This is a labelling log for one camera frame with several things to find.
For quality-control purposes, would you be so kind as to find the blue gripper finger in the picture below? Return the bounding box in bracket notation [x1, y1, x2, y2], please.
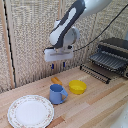
[61, 60, 66, 70]
[51, 62, 56, 71]

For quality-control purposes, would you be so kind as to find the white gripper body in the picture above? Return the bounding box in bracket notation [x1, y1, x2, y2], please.
[43, 45, 75, 64]

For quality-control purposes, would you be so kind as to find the open toaster oven door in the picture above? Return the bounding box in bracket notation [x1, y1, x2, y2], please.
[79, 62, 112, 85]

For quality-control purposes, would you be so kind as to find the yellow bowl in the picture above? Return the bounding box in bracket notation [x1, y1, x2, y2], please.
[68, 79, 88, 96]

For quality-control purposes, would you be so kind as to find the black dish rack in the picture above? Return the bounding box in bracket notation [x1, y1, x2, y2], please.
[88, 36, 128, 80]

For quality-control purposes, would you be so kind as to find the white floral rim plate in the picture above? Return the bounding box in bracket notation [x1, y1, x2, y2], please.
[6, 94, 56, 128]

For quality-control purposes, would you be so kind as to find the blue cup with handle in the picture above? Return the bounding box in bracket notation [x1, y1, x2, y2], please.
[48, 83, 70, 106]

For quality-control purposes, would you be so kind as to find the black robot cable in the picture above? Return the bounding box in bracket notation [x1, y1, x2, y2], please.
[72, 9, 128, 53]

